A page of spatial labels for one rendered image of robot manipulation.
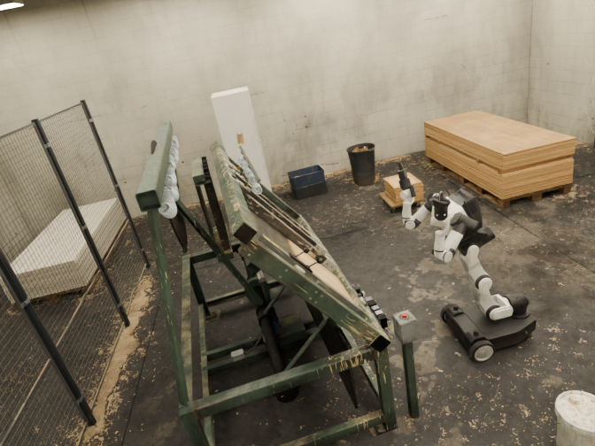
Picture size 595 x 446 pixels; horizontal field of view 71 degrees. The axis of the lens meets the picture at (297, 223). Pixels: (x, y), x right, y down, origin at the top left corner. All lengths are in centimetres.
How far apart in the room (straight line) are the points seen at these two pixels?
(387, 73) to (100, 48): 507
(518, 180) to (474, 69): 347
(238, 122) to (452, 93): 445
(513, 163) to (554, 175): 67
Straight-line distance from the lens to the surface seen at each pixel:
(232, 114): 667
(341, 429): 330
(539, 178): 655
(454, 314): 408
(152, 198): 219
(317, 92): 819
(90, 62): 833
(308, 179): 740
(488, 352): 393
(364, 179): 758
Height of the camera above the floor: 276
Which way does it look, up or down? 25 degrees down
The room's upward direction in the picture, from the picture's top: 12 degrees counter-clockwise
